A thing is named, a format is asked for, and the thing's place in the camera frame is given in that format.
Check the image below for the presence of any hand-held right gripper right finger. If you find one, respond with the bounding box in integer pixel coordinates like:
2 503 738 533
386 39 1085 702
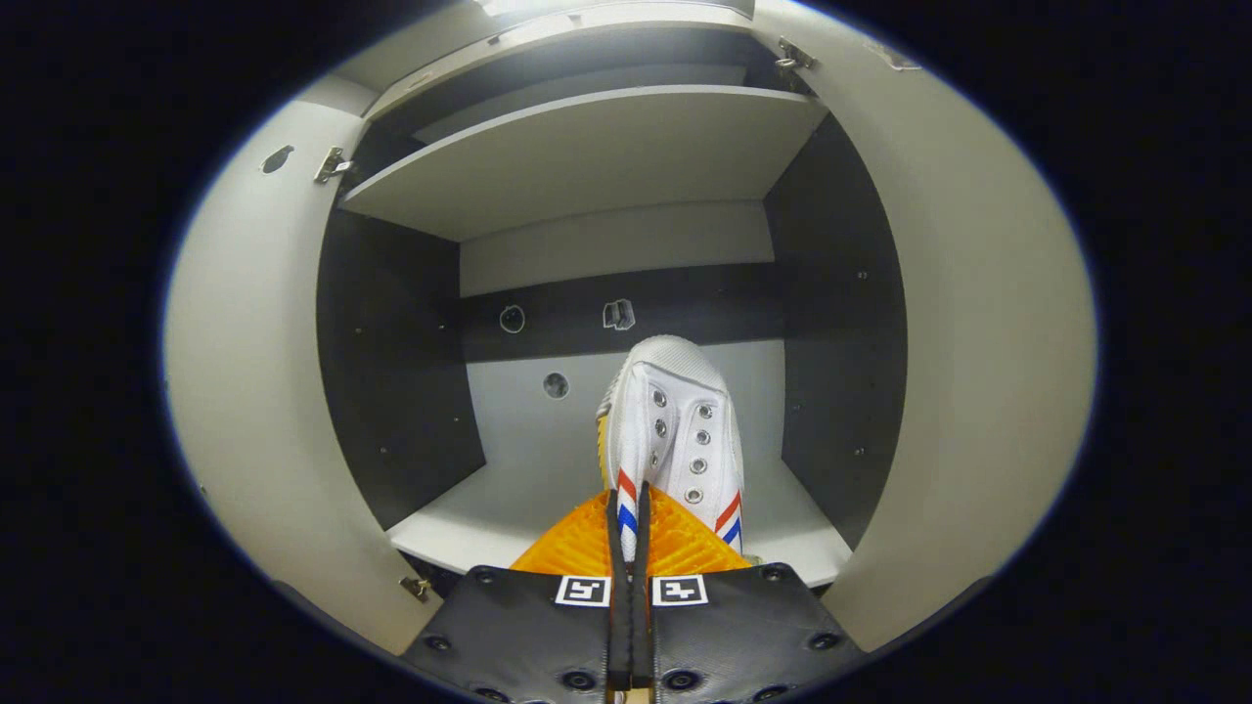
631 484 867 704

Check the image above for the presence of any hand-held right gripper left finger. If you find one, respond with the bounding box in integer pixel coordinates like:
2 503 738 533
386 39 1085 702
401 489 632 704

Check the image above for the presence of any white shoe with striped sides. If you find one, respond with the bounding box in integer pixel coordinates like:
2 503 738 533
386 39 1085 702
595 334 746 568

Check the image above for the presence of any white shoe cabinet door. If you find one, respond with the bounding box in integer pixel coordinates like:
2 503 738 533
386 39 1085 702
161 98 446 656
753 0 1098 654

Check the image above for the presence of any white shoe cabinet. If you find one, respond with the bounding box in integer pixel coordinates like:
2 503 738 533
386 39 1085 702
315 0 911 597

